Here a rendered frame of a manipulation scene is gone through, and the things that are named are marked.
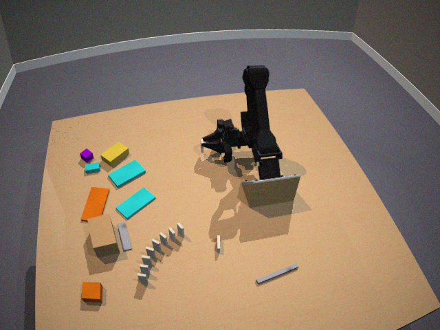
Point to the purple block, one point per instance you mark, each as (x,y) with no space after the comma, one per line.
(86,155)

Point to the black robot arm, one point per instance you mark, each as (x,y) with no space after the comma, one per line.
(255,123)

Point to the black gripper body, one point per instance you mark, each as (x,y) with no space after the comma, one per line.
(227,144)

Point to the small cyan block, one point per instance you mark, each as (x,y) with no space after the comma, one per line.
(89,168)

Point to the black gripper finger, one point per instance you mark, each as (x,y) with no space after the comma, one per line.
(216,145)
(212,137)

